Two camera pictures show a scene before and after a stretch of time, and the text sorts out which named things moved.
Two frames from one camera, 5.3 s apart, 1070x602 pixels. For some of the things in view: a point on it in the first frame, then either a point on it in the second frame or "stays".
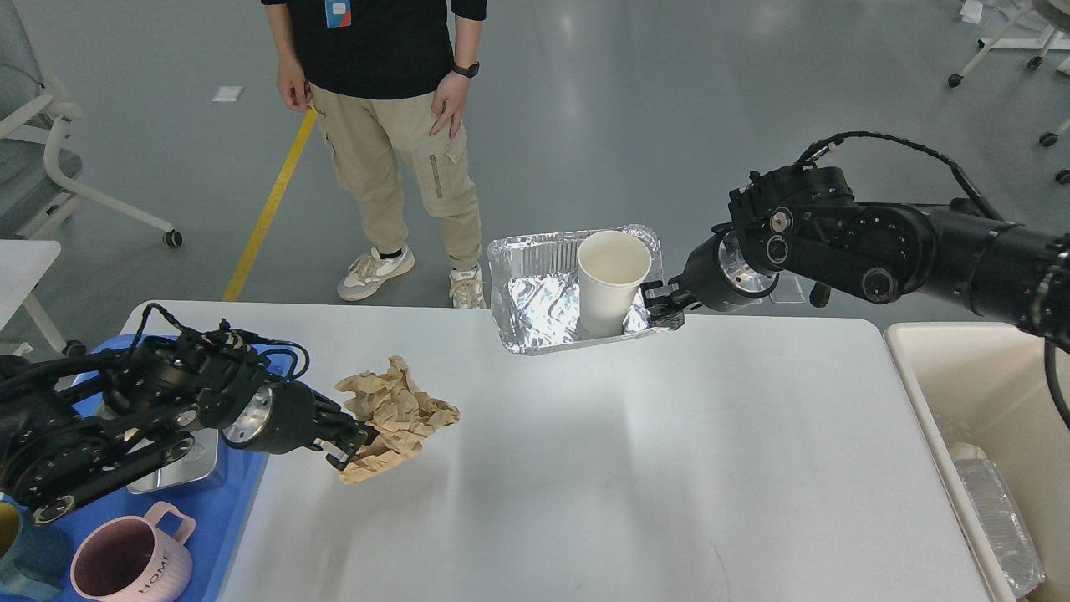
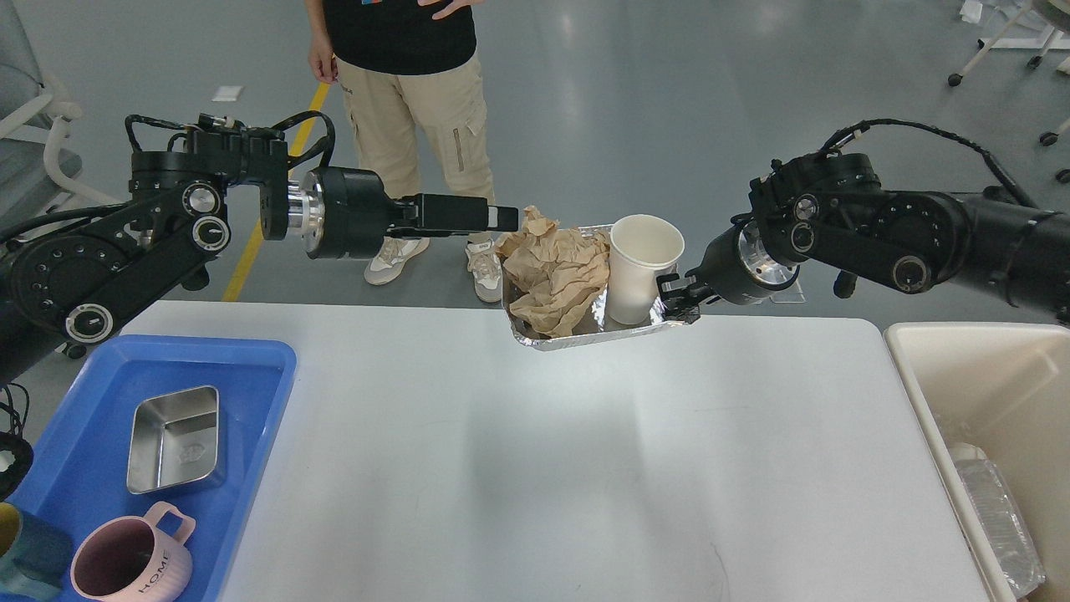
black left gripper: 279,420 -> 345,213
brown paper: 398,415 -> 560,271
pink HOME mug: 135,558 stays
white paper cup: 611,266 -> 641,247
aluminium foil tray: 535,286 -> 598,323
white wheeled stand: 1039,25 stays
